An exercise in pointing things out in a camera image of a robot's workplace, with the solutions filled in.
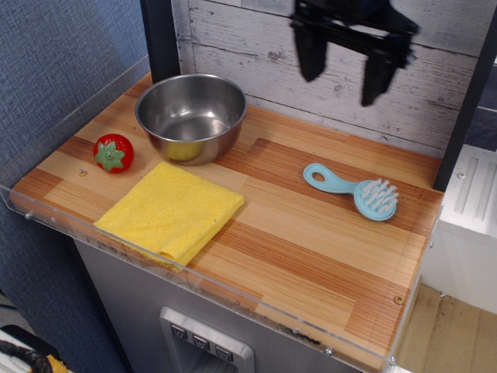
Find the black right frame post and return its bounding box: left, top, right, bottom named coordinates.
left=433, top=10, right=496, bottom=192

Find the grey dispenser button panel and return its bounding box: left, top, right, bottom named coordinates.
left=159, top=306, right=255, bottom=372

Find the light blue brush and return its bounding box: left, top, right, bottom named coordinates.
left=303, top=163, right=399, bottom=221

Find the black and yellow object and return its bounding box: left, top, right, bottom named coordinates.
left=1, top=340, right=69, bottom=373

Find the black frame post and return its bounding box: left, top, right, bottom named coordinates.
left=140, top=0, right=180, bottom=83
left=433, top=10, right=496, bottom=192

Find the white toy sink counter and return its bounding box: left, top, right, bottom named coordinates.
left=420, top=145, right=496, bottom=313

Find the clear acrylic guard rail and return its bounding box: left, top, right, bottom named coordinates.
left=1, top=57, right=442, bottom=372

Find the stainless steel bowl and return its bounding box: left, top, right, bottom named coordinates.
left=135, top=74, right=247, bottom=166

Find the red toy strawberry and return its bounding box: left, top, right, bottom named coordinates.
left=93, top=134, right=134, bottom=173

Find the yellow folded cloth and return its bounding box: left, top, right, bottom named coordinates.
left=94, top=162, right=245, bottom=272

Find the grey toy fridge cabinet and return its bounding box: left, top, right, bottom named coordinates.
left=75, top=240, right=356, bottom=372

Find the black left frame post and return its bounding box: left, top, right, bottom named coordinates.
left=140, top=0, right=180, bottom=83

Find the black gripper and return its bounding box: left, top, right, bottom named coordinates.
left=290, top=1, right=419, bottom=106

